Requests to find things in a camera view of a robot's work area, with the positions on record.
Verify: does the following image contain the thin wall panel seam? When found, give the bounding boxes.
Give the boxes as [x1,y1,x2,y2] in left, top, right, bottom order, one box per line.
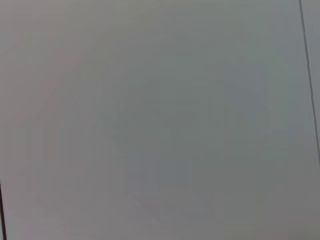
[298,0,320,166]

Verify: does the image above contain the dark wall panel gap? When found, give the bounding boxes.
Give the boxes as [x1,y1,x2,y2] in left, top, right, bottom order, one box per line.
[0,183,8,240]

